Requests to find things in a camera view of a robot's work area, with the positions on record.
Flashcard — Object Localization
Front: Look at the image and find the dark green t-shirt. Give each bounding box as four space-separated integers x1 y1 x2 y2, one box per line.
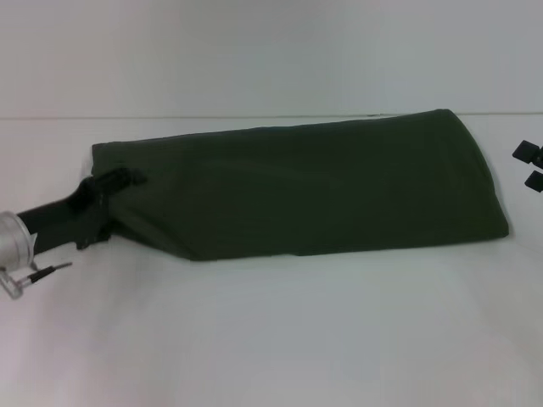
91 109 510 262

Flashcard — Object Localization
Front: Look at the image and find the left gripper cable with plug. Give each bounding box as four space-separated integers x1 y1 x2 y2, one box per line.
0 260 73 300

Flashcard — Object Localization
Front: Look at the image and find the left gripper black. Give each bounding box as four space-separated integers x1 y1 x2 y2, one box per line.
20 166 148 256

